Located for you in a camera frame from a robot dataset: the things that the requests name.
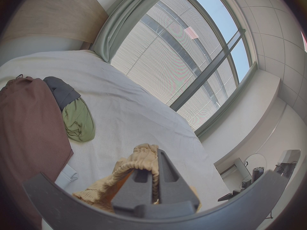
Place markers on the grey-green curtain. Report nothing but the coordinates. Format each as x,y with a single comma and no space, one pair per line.
115,27

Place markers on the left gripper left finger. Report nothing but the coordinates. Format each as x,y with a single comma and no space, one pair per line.
134,193

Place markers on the green garment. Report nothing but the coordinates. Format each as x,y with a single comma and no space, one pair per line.
79,121

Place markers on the grey small table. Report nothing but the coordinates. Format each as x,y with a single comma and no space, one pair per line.
239,163

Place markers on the black garment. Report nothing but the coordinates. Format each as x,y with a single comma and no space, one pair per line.
62,92

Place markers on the tan shorts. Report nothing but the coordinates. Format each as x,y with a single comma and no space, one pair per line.
134,174

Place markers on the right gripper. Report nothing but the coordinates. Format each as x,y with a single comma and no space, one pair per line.
237,191

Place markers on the white garment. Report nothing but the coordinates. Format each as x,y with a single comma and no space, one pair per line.
67,176

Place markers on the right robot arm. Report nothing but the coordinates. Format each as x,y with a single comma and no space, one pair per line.
289,157

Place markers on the bed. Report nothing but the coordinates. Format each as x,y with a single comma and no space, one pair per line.
144,104

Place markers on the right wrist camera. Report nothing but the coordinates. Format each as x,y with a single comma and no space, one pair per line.
246,184

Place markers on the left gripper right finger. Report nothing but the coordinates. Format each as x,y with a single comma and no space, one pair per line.
179,195

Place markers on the brown garment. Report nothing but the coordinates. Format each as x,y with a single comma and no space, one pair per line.
31,128

